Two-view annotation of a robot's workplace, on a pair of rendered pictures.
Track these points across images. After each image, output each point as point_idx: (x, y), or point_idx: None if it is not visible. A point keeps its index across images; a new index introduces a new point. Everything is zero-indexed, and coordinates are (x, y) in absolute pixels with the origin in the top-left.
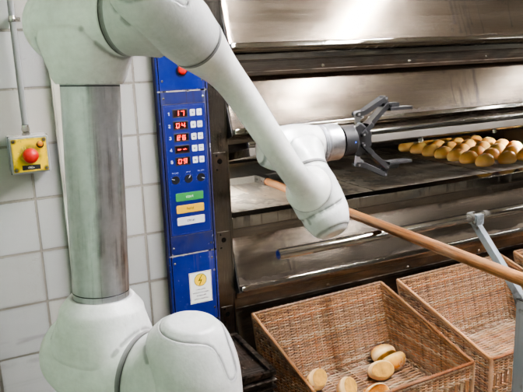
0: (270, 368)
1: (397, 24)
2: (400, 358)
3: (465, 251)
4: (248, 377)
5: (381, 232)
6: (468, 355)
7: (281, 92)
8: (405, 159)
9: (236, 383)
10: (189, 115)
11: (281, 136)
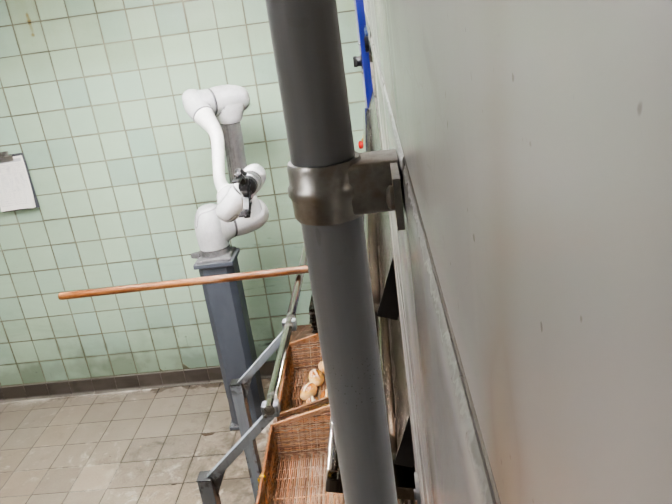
0: (313, 308)
1: (375, 123)
2: None
3: (210, 276)
4: (310, 301)
5: (296, 275)
6: (283, 412)
7: None
8: (239, 214)
9: (196, 229)
10: None
11: (212, 162)
